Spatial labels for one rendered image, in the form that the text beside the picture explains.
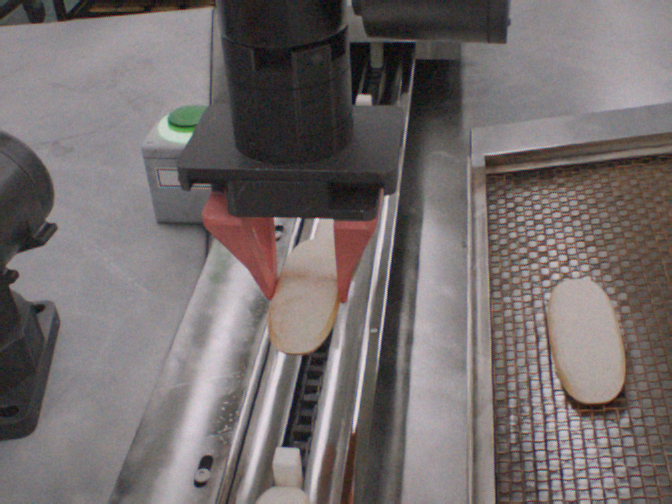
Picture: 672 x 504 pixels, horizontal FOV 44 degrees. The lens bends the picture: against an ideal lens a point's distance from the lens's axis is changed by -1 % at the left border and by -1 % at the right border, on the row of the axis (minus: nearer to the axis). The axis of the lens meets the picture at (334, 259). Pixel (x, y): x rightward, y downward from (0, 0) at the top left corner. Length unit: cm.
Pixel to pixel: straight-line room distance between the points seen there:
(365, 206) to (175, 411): 18
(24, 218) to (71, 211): 25
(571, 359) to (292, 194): 17
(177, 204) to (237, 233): 31
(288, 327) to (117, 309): 24
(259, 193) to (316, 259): 10
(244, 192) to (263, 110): 4
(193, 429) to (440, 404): 16
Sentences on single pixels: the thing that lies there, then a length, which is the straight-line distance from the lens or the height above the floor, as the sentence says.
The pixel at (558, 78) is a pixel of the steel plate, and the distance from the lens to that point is 95.
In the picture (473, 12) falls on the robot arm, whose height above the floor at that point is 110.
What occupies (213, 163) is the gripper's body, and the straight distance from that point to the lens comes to 39.
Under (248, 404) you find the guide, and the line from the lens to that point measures 50.
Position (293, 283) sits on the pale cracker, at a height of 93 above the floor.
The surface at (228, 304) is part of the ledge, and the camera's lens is 56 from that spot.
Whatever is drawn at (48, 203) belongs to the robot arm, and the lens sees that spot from 55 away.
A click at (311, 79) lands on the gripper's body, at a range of 37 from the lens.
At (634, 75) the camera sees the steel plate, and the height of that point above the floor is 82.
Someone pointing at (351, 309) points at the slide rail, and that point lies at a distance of 57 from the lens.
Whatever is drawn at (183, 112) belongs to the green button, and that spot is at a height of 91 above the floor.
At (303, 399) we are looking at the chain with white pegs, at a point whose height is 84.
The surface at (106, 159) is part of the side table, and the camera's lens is 84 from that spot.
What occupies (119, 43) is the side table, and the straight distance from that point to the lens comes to 111.
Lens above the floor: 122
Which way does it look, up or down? 37 degrees down
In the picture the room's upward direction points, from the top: 3 degrees counter-clockwise
